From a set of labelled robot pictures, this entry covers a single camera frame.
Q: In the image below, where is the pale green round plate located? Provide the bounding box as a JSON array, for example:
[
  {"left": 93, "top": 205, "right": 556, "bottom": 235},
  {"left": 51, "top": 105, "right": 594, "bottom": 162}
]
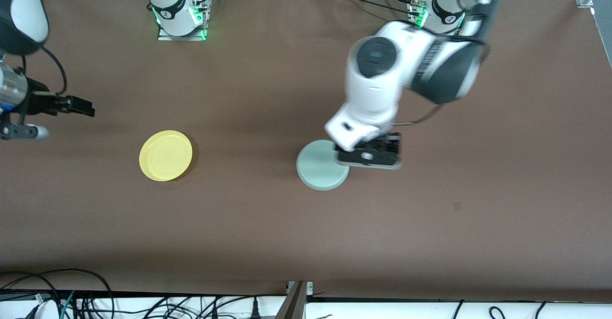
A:
[{"left": 296, "top": 140, "right": 350, "bottom": 191}]

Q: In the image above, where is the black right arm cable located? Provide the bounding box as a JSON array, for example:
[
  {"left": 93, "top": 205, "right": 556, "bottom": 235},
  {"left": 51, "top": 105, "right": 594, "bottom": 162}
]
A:
[{"left": 41, "top": 44, "right": 67, "bottom": 97}]

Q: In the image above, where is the black looped floor cable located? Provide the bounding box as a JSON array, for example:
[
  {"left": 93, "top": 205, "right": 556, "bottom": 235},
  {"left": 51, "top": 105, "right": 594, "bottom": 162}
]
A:
[{"left": 0, "top": 269, "right": 115, "bottom": 319}]

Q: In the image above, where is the brown table cover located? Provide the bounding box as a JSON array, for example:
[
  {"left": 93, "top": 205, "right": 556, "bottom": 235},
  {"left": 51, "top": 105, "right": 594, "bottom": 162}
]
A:
[{"left": 0, "top": 0, "right": 612, "bottom": 303}]

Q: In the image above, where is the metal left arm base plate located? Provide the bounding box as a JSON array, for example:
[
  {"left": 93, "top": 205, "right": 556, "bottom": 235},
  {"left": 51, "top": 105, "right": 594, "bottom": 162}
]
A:
[{"left": 409, "top": 0, "right": 462, "bottom": 37}]

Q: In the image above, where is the aluminium profile bar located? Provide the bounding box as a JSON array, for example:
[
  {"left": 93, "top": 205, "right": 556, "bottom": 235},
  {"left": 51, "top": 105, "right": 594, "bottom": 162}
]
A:
[{"left": 275, "top": 281, "right": 314, "bottom": 319}]

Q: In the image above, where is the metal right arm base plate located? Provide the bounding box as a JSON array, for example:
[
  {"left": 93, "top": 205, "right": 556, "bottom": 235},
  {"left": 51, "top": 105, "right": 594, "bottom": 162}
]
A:
[{"left": 158, "top": 0, "right": 211, "bottom": 41}]

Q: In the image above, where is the green thin cable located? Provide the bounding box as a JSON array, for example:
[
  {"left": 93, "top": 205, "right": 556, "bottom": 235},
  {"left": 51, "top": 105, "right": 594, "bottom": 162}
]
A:
[{"left": 60, "top": 290, "right": 76, "bottom": 319}]

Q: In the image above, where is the long black power cable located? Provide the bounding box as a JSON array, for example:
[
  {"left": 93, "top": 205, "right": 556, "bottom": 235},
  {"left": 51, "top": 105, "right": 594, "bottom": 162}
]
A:
[{"left": 328, "top": 0, "right": 424, "bottom": 16}]

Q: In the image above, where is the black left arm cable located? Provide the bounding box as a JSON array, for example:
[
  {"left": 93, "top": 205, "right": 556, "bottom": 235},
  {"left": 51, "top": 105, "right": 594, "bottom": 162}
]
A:
[{"left": 402, "top": 0, "right": 503, "bottom": 126}]

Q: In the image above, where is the yellow round plate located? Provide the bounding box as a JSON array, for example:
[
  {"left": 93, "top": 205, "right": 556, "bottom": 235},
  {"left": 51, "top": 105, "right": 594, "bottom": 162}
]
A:
[{"left": 139, "top": 130, "right": 193, "bottom": 182}]

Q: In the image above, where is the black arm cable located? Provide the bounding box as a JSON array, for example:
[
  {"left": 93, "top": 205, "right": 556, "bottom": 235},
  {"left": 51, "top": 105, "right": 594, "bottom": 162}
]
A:
[
  {"left": 41, "top": 44, "right": 67, "bottom": 97},
  {"left": 402, "top": 0, "right": 503, "bottom": 126}
]

